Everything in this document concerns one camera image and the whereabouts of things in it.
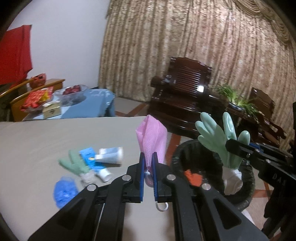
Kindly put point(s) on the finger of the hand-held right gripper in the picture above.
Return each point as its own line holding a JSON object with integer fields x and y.
{"x": 240, "y": 150}
{"x": 256, "y": 146}

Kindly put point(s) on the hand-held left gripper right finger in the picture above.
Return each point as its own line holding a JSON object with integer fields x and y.
{"x": 155, "y": 178}

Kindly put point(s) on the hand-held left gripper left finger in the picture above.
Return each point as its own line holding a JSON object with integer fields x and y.
{"x": 141, "y": 178}

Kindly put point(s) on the green rubber glove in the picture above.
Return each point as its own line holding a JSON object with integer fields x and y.
{"x": 74, "y": 163}
{"x": 215, "y": 136}

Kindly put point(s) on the trash bin with black bag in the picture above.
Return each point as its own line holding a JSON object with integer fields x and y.
{"x": 203, "y": 157}

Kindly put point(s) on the orange foam net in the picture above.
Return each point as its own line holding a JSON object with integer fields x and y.
{"x": 193, "y": 178}

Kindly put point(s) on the pink mesh bag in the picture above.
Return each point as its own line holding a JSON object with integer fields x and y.
{"x": 151, "y": 134}

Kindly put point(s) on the dark wooden side table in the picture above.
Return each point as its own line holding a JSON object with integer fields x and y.
{"x": 238, "y": 115}

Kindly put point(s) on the large white tube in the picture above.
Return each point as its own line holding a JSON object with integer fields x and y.
{"x": 109, "y": 158}

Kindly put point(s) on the small white tube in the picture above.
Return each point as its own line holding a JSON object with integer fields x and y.
{"x": 104, "y": 175}

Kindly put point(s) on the dark wooden armchair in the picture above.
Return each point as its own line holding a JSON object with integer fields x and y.
{"x": 263, "y": 106}
{"x": 182, "y": 92}

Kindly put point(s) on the thin white tube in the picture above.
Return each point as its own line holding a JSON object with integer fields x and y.
{"x": 108, "y": 150}

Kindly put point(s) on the blue toothpaste tube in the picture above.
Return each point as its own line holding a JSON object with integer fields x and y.
{"x": 89, "y": 157}

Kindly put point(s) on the potted green plant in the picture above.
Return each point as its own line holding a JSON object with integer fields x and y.
{"x": 227, "y": 91}

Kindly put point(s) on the blue mesh scrubber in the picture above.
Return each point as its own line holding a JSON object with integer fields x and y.
{"x": 64, "y": 191}

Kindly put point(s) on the blue covered side table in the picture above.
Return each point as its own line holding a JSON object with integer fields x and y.
{"x": 92, "y": 104}

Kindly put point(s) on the glass fruit bowl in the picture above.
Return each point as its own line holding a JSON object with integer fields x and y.
{"x": 71, "y": 93}

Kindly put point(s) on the small beige box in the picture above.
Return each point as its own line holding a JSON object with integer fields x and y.
{"x": 52, "y": 111}

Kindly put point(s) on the beige patterned curtain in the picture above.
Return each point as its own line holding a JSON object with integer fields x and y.
{"x": 185, "y": 34}

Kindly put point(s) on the red and yellow packets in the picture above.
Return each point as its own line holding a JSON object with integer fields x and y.
{"x": 34, "y": 99}

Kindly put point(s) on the red basket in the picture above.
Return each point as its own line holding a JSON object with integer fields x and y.
{"x": 38, "y": 80}

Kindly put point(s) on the light wooden cabinet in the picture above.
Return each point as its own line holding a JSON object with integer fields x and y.
{"x": 16, "y": 104}

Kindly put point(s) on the red cloth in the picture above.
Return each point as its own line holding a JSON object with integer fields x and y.
{"x": 15, "y": 55}

